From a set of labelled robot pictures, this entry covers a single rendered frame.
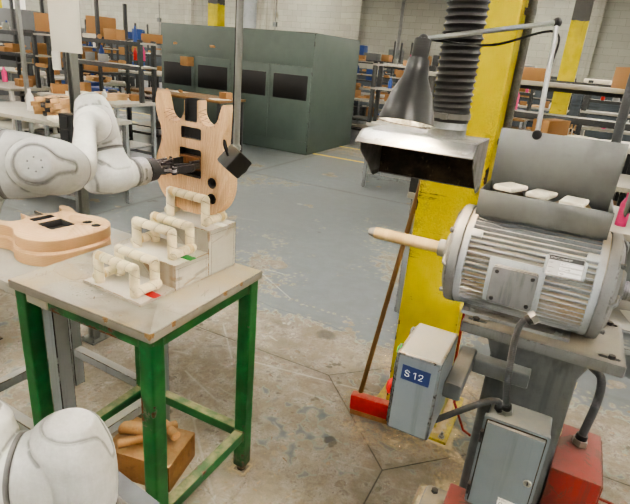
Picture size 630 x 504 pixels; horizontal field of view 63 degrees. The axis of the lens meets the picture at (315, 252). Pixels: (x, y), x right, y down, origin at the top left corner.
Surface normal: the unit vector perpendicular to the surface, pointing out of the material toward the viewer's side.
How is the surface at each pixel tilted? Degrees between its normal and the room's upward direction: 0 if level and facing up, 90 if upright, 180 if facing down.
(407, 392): 90
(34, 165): 75
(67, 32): 90
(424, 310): 90
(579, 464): 0
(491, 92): 90
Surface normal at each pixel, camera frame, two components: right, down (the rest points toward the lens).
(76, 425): 0.18, -0.93
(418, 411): -0.46, 0.29
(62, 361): 0.86, 0.25
